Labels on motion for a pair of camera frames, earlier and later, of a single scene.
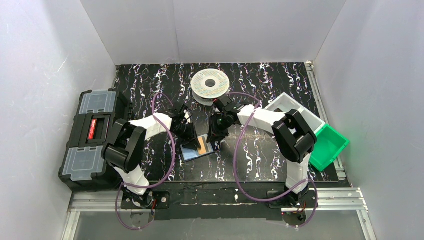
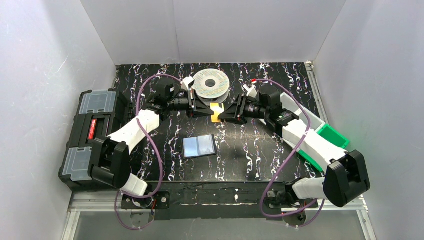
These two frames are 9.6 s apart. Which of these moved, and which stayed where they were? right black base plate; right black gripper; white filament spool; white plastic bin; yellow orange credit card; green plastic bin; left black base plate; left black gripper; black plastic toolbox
Moved: right black gripper; left black gripper; yellow orange credit card
Stayed: black plastic toolbox; left black base plate; white plastic bin; green plastic bin; right black base plate; white filament spool
